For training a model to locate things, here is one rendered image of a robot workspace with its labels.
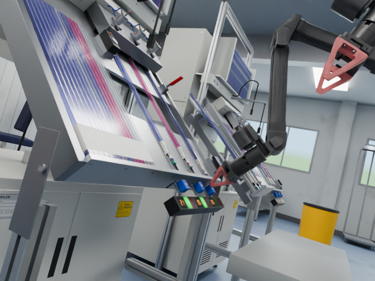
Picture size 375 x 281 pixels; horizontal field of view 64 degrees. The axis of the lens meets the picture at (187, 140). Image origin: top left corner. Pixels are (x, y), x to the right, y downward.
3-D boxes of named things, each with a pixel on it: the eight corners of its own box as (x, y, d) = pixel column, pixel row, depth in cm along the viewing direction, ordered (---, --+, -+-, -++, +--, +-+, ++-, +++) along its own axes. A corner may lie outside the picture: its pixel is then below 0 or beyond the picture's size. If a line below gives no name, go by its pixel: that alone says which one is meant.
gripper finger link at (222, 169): (202, 176, 101) (225, 161, 98) (210, 178, 107) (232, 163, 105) (212, 194, 98) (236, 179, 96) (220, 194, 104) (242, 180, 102)
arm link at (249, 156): (268, 157, 92) (270, 158, 98) (255, 139, 94) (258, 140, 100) (249, 169, 94) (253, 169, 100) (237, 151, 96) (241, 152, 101)
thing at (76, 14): (162, 111, 126) (171, 104, 125) (12, 35, 68) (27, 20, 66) (131, 56, 139) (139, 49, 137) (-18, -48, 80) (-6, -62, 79)
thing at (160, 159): (209, 184, 111) (216, 180, 110) (71, 168, 53) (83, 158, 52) (186, 143, 118) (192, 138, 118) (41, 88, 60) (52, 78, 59)
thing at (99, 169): (205, 191, 111) (221, 180, 109) (63, 182, 53) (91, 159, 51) (203, 188, 112) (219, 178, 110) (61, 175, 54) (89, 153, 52)
